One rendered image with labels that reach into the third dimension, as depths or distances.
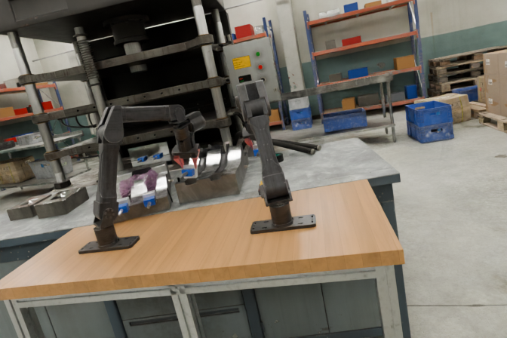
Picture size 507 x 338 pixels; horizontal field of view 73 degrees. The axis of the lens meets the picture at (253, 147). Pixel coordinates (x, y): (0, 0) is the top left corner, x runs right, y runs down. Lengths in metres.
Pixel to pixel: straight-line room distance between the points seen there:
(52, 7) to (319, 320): 2.22
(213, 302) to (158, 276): 0.70
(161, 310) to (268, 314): 0.49
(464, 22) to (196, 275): 7.73
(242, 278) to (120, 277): 0.34
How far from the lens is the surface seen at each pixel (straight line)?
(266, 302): 1.66
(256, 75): 2.21
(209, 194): 1.45
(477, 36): 8.31
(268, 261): 0.92
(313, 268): 0.91
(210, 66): 2.11
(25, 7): 2.56
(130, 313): 1.83
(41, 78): 2.58
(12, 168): 7.38
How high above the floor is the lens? 1.26
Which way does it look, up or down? 12 degrees down
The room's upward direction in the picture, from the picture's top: 12 degrees counter-clockwise
